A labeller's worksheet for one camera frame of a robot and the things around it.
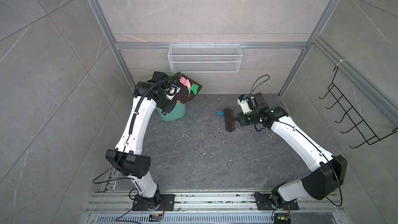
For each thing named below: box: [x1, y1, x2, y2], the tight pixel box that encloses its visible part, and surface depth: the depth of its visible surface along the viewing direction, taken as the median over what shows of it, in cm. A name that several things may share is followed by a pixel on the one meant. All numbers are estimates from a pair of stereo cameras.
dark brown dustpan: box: [176, 74, 203, 104], surface depth 80 cm
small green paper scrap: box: [188, 83, 199, 97], surface depth 80 cm
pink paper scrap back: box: [179, 76, 191, 90], surface depth 80 cm
